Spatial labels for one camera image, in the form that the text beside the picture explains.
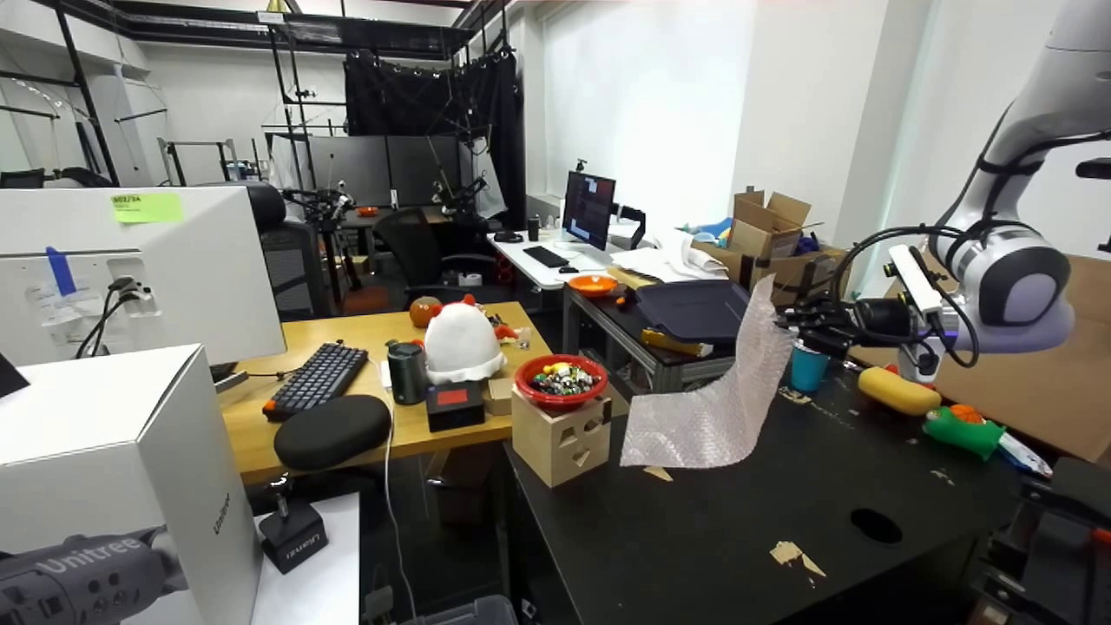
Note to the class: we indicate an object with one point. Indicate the white desk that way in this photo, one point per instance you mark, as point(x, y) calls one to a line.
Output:
point(523, 258)

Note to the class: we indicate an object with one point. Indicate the black box with red label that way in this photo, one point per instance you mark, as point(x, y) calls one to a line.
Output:
point(456, 406)

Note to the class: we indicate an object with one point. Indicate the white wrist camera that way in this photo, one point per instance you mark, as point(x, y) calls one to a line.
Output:
point(919, 279)

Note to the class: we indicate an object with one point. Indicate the white plastic bag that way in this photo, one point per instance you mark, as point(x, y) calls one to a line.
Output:
point(461, 340)

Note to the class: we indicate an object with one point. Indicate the pink bubble plastic sheet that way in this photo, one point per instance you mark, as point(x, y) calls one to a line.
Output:
point(715, 403)

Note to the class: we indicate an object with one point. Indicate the white and blue marker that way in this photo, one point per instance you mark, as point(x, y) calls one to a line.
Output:
point(1026, 456)

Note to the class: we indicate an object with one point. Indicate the large white box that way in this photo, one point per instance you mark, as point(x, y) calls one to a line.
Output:
point(104, 451)

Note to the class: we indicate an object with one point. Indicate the blue tape strip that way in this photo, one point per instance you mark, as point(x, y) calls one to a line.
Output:
point(59, 270)

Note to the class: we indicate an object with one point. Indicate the red bowl with items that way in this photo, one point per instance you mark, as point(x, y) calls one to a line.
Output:
point(563, 403)

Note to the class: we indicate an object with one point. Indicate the orange bowl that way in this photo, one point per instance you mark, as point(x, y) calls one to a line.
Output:
point(594, 287)

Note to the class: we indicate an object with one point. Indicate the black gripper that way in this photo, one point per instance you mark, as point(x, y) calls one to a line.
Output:
point(884, 322)

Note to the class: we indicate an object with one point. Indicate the dark green can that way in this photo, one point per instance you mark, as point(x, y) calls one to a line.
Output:
point(408, 374)

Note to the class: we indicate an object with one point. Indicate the grey Unitree robot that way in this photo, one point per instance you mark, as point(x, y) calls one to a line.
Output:
point(82, 578)

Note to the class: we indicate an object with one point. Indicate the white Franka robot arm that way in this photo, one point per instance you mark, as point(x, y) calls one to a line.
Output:
point(1028, 266)

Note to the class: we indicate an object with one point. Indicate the brown cardboard sheet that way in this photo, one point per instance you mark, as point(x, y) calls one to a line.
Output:
point(1044, 400)

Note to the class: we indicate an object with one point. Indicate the open cardboard box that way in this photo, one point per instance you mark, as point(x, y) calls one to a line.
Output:
point(767, 229)

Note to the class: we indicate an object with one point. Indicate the wooden box with holes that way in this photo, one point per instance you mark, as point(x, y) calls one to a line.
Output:
point(560, 449)

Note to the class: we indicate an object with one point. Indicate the green toy cylinder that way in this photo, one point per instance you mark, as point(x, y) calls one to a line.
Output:
point(960, 435)

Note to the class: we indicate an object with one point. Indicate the black curtain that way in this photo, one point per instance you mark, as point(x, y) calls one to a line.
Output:
point(428, 98)

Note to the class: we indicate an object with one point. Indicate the wooden desk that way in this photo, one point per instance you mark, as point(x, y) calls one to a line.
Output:
point(347, 336)

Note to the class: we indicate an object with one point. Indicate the orange ball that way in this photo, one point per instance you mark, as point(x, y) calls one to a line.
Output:
point(424, 315)

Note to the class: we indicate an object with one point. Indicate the green sticky note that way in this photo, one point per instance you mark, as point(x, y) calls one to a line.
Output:
point(148, 207)

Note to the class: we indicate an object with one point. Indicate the blue cup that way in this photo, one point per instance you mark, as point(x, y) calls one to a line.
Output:
point(810, 374)

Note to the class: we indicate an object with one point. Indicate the small black keyboard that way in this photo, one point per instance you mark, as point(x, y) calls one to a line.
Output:
point(551, 258)

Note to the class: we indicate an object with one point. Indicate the black computer monitor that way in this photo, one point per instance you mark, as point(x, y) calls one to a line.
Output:
point(590, 208)

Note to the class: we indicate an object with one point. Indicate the black joystick controller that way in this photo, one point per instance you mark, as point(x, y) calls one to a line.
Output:
point(291, 536)

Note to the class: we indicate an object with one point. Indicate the white equipment cabinet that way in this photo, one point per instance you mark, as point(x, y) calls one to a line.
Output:
point(195, 272)

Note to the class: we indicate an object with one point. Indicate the black oval cushion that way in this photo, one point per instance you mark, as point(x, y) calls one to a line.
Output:
point(329, 431)

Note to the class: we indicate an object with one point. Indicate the black office chair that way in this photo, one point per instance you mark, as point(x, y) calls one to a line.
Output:
point(288, 260)

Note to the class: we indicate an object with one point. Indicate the small tan box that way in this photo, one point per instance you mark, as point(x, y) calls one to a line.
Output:
point(501, 397)

